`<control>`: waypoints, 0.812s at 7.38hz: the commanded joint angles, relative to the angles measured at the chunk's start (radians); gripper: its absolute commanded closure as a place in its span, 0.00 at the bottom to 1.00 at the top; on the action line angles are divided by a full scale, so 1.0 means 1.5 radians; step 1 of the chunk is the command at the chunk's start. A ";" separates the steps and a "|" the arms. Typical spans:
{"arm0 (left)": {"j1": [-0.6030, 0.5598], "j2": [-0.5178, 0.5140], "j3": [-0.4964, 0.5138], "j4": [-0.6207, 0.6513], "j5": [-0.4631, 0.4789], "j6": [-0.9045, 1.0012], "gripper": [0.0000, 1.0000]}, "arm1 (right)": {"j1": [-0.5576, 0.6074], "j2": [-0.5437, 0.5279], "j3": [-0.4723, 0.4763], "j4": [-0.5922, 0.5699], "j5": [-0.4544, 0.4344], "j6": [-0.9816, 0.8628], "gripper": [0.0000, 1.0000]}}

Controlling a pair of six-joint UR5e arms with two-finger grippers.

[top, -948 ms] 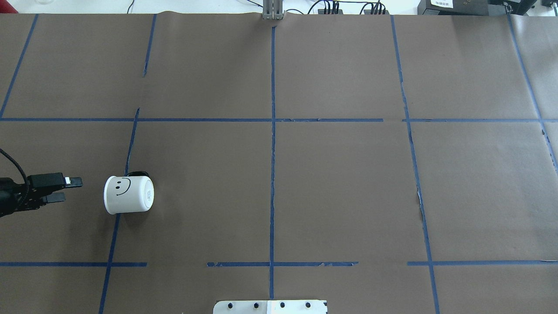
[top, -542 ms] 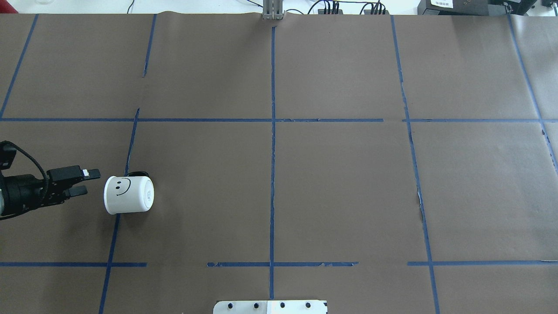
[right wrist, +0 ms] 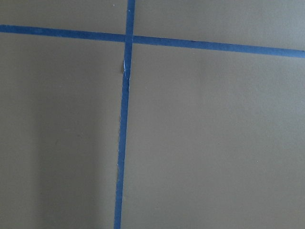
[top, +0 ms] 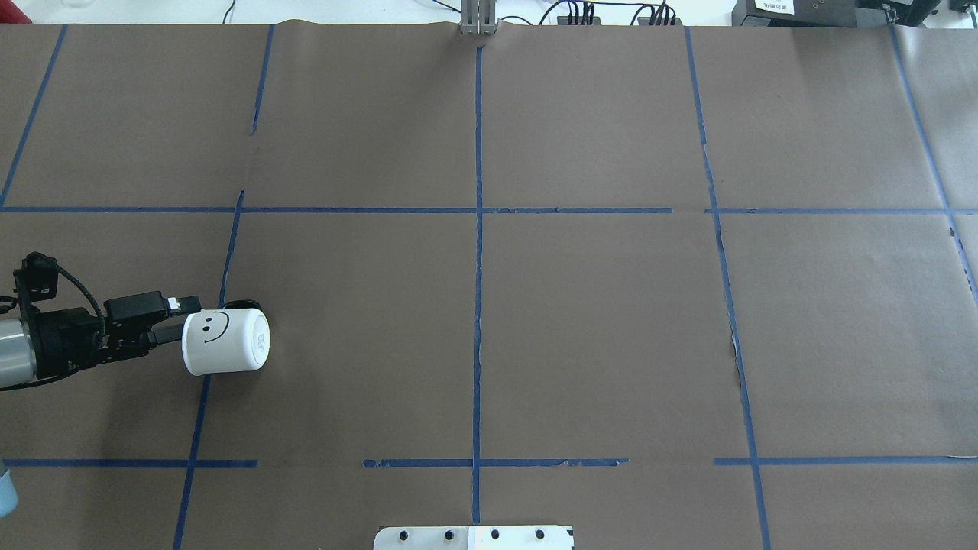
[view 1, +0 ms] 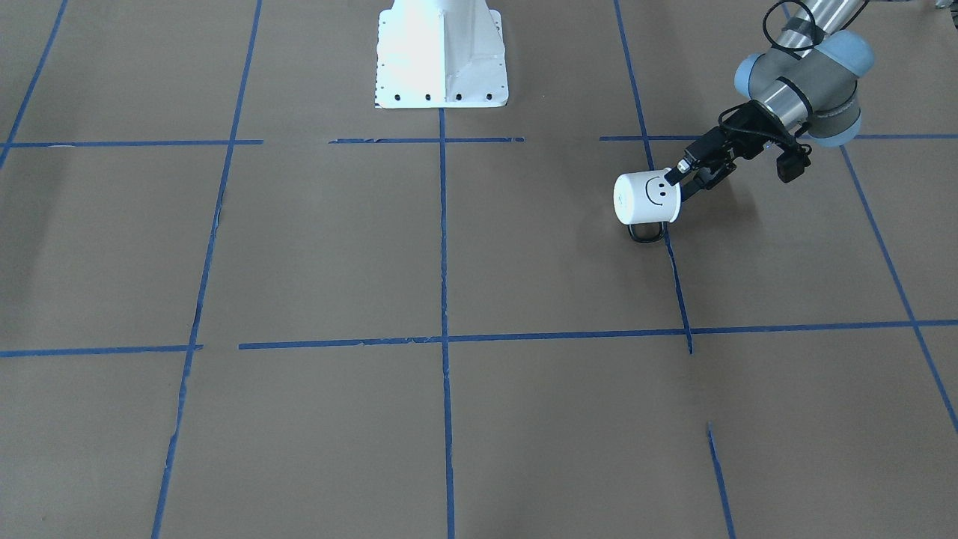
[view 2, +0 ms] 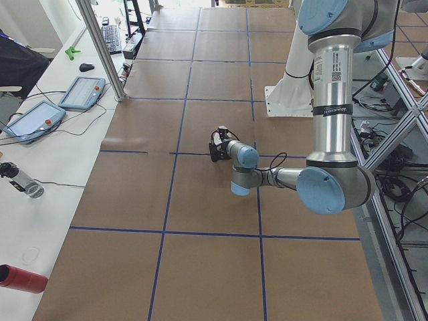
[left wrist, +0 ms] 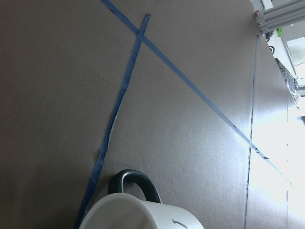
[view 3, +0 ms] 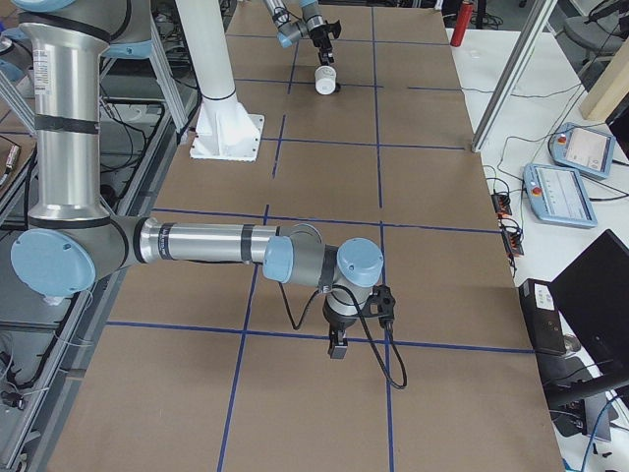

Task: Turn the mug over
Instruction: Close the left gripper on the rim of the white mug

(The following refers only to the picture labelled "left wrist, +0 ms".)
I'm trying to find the black keyboard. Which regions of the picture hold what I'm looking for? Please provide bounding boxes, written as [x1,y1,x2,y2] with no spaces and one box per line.
[275,58,298,91]

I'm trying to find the white mug black handle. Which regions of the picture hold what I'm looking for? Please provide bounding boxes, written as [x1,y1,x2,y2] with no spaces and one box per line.
[80,169,203,229]

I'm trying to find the green clamp tool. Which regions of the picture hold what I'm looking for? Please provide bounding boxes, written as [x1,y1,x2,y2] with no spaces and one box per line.
[276,28,283,37]

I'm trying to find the aluminium frame post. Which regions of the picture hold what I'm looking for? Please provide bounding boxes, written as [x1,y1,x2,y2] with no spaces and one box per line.
[250,0,305,34]

